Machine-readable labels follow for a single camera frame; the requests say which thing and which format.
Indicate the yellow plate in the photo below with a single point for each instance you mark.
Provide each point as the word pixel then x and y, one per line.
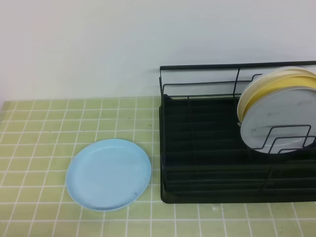
pixel 308 81

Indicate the light blue plate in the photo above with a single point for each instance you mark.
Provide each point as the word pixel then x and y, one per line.
pixel 108 175

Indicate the cream plate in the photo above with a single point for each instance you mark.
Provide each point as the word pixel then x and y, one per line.
pixel 268 78

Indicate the black wire dish rack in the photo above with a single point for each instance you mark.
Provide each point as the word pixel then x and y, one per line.
pixel 203 158

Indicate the grey white plate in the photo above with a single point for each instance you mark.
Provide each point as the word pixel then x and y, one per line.
pixel 281 122

